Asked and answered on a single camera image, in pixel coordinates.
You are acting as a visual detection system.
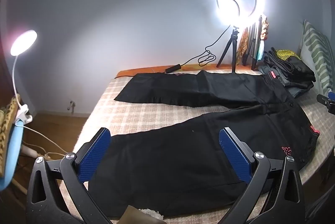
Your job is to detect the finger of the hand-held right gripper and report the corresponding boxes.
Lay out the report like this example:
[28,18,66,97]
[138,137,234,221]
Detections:
[316,92,335,115]

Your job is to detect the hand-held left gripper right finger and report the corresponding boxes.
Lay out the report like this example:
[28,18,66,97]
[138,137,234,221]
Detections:
[218,128,307,224]

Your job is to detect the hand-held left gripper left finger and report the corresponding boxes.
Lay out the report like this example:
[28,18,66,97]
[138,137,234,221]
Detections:
[26,128,113,224]

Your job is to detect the black pants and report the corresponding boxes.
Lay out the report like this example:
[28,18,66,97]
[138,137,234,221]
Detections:
[88,70,321,218]

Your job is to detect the stack of folded dark clothes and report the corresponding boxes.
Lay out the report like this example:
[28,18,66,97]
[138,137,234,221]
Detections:
[258,47,317,99]

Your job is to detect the brown cardboard piece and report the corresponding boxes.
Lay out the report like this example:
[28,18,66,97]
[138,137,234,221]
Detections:
[119,205,157,224]

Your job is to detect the white fluffy cloth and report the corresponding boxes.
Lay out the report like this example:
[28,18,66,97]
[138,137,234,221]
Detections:
[137,208,164,220]

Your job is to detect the leopard print cloth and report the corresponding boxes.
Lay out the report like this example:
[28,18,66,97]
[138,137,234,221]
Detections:
[0,97,19,177]

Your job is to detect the folded grey stand poles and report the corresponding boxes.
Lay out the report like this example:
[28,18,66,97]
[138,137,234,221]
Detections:
[242,16,263,71]

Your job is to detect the orange patterned cloth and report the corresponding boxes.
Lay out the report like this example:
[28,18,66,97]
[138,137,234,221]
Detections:
[236,27,249,65]

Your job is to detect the white clip lamp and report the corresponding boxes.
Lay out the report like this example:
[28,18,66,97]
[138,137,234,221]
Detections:
[10,30,37,123]

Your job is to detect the white lamp cable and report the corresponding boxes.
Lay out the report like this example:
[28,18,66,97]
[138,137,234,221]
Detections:
[16,120,68,155]

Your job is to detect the black ring light cable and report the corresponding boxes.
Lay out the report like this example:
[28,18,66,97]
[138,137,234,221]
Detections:
[115,26,233,79]

